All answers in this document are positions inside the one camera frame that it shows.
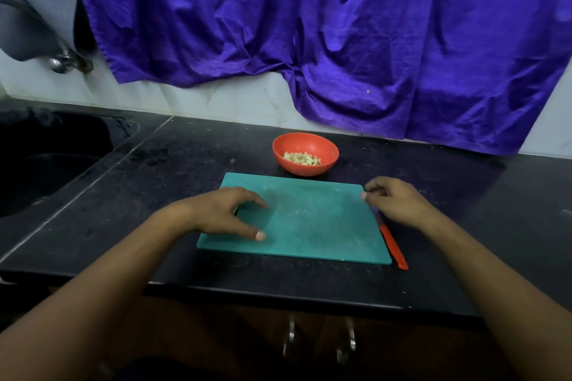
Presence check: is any orange bowl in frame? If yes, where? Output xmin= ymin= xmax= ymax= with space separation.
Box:
xmin=272 ymin=132 xmax=341 ymax=178

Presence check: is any diced apple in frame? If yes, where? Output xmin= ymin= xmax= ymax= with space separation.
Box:
xmin=283 ymin=152 xmax=323 ymax=167

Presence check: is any metal faucet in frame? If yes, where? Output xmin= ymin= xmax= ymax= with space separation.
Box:
xmin=0 ymin=0 xmax=98 ymax=74

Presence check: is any person's right hand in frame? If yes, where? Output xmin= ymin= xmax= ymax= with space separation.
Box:
xmin=362 ymin=176 xmax=443 ymax=235

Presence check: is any person's left forearm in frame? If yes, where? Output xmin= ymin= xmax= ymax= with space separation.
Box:
xmin=0 ymin=207 xmax=189 ymax=381

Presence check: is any person's right forearm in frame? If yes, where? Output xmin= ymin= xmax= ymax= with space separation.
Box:
xmin=420 ymin=214 xmax=572 ymax=381

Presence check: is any dark kitchen sink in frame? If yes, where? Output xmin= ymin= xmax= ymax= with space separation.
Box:
xmin=0 ymin=108 xmax=142 ymax=221

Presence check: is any red-handled kitchen knife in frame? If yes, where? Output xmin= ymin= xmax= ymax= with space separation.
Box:
xmin=375 ymin=214 xmax=411 ymax=272

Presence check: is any person's left hand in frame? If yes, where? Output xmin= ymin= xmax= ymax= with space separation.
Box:
xmin=159 ymin=187 xmax=269 ymax=243

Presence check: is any teal plastic cutting board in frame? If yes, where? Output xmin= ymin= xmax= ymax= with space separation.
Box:
xmin=197 ymin=171 xmax=393 ymax=265

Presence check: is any metal cabinet handle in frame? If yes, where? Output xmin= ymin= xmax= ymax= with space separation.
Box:
xmin=282 ymin=316 xmax=296 ymax=360
xmin=336 ymin=318 xmax=358 ymax=367

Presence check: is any purple cloth curtain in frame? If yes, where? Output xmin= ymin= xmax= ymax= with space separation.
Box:
xmin=73 ymin=0 xmax=572 ymax=157

